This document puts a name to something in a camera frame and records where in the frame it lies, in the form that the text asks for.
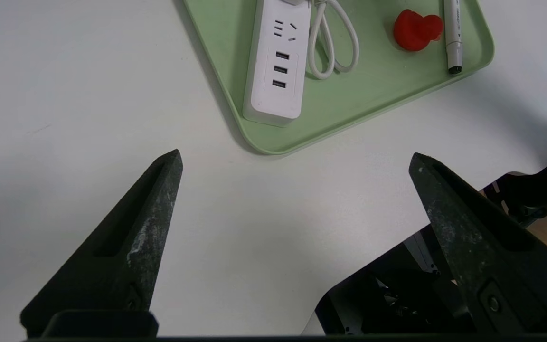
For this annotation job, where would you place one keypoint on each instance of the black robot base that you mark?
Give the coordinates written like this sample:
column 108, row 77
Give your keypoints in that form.
column 387, row 294

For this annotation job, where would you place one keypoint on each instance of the white power strip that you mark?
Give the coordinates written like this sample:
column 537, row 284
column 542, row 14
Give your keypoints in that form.
column 278, row 99

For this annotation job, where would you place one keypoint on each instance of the white marker pen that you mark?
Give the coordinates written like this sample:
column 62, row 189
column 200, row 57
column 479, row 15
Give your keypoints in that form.
column 453, row 38

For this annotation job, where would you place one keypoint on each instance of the small red toy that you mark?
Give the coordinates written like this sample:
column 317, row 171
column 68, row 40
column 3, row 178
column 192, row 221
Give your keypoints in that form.
column 413, row 31

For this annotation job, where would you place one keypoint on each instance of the light green plastic tray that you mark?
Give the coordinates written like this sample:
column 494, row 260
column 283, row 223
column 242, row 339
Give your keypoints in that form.
column 373, row 95

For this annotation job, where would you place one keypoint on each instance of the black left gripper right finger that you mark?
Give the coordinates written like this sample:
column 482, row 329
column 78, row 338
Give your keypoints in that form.
column 482, row 256

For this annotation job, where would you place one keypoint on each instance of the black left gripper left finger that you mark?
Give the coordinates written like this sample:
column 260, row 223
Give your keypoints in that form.
column 112, row 266

